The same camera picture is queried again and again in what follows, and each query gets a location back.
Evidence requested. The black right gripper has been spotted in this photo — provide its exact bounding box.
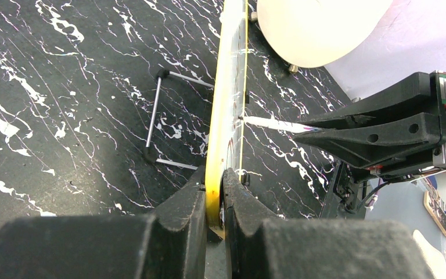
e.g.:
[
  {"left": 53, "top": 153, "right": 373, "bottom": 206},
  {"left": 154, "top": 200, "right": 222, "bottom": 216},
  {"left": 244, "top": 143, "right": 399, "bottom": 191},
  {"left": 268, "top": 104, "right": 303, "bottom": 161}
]
[{"left": 294, "top": 71, "right": 446, "bottom": 181}]

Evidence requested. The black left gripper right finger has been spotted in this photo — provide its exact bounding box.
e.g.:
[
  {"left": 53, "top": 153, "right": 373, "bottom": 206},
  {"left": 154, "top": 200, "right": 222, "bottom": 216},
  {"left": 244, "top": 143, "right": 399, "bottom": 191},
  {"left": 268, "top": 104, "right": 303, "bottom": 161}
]
[{"left": 221, "top": 169, "right": 433, "bottom": 278}]

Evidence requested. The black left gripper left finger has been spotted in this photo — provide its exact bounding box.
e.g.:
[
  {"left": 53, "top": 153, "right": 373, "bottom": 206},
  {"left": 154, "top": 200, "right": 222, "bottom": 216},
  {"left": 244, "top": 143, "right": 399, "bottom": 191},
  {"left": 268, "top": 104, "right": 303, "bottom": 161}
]
[{"left": 0, "top": 166, "right": 207, "bottom": 278}]

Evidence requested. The yellow framed whiteboard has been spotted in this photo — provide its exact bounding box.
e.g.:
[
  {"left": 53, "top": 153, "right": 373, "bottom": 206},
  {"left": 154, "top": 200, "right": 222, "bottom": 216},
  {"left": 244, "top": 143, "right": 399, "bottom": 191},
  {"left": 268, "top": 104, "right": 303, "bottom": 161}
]
[{"left": 204, "top": 1, "right": 249, "bottom": 238}]

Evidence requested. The white marker pen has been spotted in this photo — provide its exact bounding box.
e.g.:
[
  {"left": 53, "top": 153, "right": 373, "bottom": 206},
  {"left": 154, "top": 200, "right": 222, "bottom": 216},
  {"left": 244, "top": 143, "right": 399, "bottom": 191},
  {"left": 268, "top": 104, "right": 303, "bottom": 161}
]
[{"left": 238, "top": 116, "right": 321, "bottom": 134}]

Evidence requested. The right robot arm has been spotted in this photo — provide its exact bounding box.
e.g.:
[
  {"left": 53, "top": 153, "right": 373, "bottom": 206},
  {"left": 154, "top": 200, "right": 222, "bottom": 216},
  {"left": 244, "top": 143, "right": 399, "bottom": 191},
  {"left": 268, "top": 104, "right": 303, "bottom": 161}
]
[{"left": 294, "top": 71, "right": 446, "bottom": 181}]

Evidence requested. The white cylindrical container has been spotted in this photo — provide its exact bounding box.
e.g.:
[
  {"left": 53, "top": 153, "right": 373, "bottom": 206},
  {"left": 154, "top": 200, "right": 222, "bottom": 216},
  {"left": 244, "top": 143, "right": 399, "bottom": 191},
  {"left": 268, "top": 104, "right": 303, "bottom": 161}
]
[{"left": 249, "top": 0, "right": 392, "bottom": 73}]

